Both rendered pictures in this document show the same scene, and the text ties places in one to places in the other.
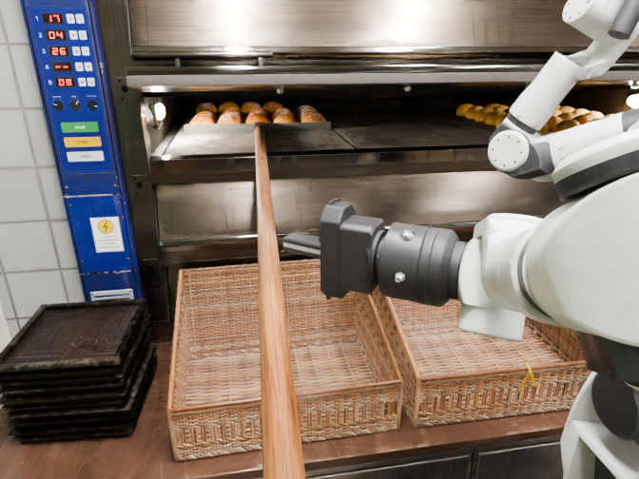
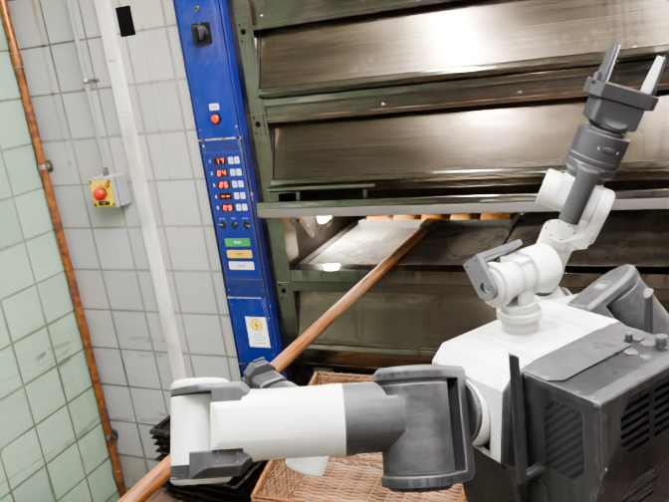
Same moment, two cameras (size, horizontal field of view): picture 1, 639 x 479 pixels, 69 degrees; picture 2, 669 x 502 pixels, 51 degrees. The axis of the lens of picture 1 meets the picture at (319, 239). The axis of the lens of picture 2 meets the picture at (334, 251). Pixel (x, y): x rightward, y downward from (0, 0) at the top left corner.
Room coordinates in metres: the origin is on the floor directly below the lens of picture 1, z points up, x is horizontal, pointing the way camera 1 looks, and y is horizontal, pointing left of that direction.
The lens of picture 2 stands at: (-0.33, -0.82, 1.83)
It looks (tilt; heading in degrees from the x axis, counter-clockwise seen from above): 16 degrees down; 35
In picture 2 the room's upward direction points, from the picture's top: 7 degrees counter-clockwise
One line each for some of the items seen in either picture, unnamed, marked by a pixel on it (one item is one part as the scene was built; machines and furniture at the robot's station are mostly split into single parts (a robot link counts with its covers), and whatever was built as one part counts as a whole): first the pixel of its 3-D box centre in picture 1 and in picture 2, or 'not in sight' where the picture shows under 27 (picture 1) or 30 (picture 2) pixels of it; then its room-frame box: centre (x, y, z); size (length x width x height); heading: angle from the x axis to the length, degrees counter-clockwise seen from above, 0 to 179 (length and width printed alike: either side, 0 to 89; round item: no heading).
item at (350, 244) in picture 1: (374, 257); (274, 401); (0.51, -0.07, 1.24); 0.12 x 0.10 x 0.13; 65
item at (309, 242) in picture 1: (307, 239); not in sight; (0.55, 0.02, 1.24); 0.06 x 0.03 x 0.02; 65
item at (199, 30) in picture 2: not in sight; (196, 25); (1.21, 0.62, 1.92); 0.06 x 0.04 x 0.11; 100
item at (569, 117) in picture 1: (539, 116); not in sight; (1.97, -0.91, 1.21); 0.61 x 0.48 x 0.06; 10
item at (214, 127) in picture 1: (258, 120); (446, 209); (1.96, 0.25, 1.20); 0.55 x 0.36 x 0.03; 98
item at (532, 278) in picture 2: not in sight; (520, 282); (0.58, -0.50, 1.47); 0.10 x 0.07 x 0.09; 156
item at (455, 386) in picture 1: (478, 322); not in sight; (1.18, -0.47, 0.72); 0.56 x 0.49 x 0.28; 99
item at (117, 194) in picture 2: not in sight; (109, 190); (1.15, 1.06, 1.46); 0.10 x 0.07 x 0.10; 100
